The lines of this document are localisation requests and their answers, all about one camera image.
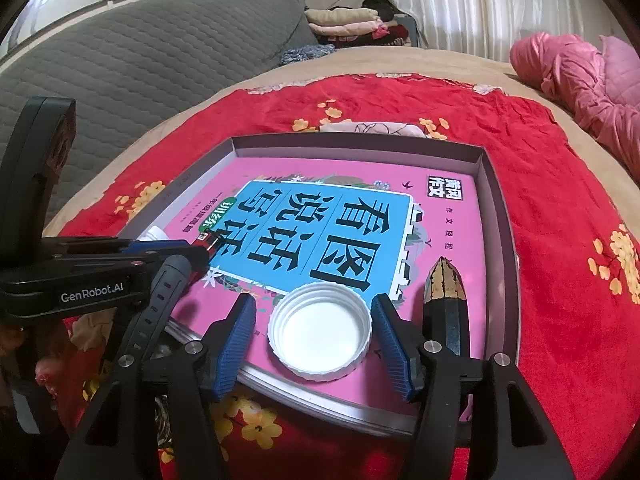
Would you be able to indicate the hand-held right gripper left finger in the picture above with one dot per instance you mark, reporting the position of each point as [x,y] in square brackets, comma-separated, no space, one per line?
[235,345]

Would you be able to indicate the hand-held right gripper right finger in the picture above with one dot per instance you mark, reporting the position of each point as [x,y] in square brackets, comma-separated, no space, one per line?
[395,350]

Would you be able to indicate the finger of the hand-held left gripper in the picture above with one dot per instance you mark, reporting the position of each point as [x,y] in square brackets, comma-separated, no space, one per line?
[145,263]
[155,247]

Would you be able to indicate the white pill bottle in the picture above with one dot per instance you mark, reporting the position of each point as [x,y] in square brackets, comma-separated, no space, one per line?
[152,234]

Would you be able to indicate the black yellow wristwatch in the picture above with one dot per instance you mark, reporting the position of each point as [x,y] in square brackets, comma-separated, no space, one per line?
[160,290]

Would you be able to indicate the red black lighter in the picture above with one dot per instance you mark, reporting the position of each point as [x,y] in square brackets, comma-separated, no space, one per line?
[212,242]

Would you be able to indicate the black gold hair clip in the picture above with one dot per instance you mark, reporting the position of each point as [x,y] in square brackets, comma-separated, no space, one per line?
[445,310]

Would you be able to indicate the white bottle cap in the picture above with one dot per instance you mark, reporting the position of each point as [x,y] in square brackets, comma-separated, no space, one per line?
[320,335]

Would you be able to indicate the round metal tin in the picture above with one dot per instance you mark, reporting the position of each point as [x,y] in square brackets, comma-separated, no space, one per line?
[162,415]

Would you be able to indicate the shallow cardboard box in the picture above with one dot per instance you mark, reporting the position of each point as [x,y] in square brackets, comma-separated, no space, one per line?
[360,152]

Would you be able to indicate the person's left hand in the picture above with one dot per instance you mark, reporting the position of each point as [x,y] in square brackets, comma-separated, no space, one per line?
[47,372]

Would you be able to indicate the pink book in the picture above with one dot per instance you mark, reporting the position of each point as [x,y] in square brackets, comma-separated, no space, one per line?
[450,230]

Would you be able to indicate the grey quilted headboard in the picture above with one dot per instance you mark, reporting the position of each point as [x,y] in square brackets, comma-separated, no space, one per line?
[150,60]

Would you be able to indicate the red floral blanket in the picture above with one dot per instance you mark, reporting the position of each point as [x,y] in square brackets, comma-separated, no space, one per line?
[550,160]

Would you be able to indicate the blue patterned cloth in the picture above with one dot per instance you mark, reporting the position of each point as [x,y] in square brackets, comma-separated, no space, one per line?
[305,53]

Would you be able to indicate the beige bed sheet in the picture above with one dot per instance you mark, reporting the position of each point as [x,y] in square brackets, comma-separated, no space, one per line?
[400,60]

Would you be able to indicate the pink folded garment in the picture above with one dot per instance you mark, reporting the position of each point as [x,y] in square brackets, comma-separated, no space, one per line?
[350,28]

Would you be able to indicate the beige folded garment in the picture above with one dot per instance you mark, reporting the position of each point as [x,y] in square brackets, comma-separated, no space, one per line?
[340,15]

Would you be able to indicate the dark clothes pile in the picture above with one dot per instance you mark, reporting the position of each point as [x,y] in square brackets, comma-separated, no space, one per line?
[380,7]

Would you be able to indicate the pink quilted jacket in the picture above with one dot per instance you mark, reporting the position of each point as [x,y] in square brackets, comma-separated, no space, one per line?
[575,70]

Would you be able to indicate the white curtain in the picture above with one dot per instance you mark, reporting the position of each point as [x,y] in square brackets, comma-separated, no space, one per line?
[500,0]

